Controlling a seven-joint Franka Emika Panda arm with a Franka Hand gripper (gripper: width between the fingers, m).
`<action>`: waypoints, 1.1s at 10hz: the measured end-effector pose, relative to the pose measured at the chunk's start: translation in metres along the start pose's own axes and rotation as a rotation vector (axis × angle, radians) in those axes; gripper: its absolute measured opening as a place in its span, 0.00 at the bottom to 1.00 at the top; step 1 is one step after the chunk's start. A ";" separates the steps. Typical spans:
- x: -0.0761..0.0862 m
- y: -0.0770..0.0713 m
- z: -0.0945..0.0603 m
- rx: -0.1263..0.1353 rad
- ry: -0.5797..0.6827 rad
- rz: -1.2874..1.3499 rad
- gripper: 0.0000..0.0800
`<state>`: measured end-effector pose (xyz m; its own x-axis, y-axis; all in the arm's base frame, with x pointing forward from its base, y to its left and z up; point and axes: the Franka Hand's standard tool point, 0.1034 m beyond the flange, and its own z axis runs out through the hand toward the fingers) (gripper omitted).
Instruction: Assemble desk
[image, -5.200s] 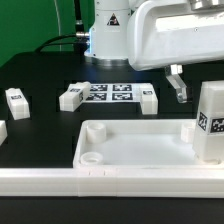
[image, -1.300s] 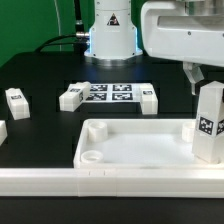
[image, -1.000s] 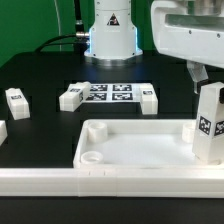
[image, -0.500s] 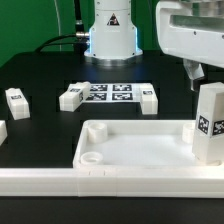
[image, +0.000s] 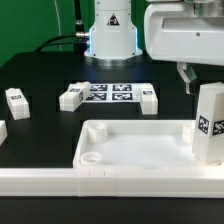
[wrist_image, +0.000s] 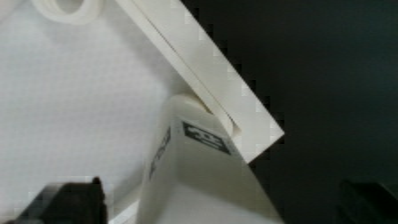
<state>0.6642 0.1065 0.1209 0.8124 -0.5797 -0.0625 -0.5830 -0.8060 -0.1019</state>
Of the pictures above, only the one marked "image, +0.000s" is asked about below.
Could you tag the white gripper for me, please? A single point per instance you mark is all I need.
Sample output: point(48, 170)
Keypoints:
point(185, 32)

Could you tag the white desk top tray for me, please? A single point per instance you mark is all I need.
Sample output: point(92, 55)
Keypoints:
point(138, 144)

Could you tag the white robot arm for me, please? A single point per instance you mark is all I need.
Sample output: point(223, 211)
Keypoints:
point(113, 37)

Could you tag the fiducial marker sheet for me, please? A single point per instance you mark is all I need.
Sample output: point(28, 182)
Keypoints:
point(111, 93)

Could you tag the white front fence rail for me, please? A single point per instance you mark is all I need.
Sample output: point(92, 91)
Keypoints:
point(199, 182)

